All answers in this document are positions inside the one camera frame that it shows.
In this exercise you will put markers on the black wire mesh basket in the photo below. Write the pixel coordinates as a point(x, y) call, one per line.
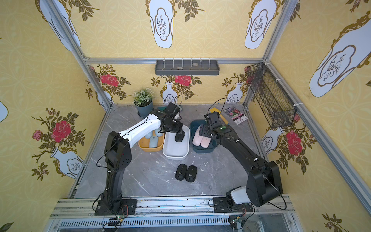
point(277, 107)

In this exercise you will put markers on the potted green plant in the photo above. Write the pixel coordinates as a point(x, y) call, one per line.
point(143, 100)

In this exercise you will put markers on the grey wall shelf tray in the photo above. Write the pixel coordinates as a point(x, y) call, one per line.
point(187, 67)

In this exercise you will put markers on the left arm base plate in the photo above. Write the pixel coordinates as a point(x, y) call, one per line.
point(119, 207)

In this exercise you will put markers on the pink mouse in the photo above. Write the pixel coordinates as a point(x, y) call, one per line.
point(197, 140)
point(197, 132)
point(205, 142)

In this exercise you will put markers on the black mouse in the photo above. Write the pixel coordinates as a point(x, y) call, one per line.
point(181, 172)
point(191, 173)
point(179, 136)

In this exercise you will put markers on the green rubber glove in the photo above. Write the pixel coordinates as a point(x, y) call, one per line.
point(164, 107)

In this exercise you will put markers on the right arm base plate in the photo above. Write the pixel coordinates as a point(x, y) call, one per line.
point(226, 205)

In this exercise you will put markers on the teal storage box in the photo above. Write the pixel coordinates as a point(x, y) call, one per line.
point(198, 149)

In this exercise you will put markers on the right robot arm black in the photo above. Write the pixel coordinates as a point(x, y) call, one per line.
point(263, 177)

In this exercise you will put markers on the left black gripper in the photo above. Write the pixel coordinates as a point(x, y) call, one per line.
point(177, 127)

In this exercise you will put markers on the light blue mouse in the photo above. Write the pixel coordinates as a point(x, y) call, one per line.
point(158, 132)
point(149, 135)
point(153, 142)

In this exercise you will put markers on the white storage box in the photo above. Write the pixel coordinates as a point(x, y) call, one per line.
point(176, 150)

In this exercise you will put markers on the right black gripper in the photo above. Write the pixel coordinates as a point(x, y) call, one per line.
point(208, 131)

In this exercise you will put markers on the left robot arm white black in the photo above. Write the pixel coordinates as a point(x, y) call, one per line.
point(118, 155)

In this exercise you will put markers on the flower seed packet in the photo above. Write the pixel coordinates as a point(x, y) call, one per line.
point(236, 115)

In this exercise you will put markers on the yellow storage box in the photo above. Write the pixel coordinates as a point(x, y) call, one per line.
point(144, 144)

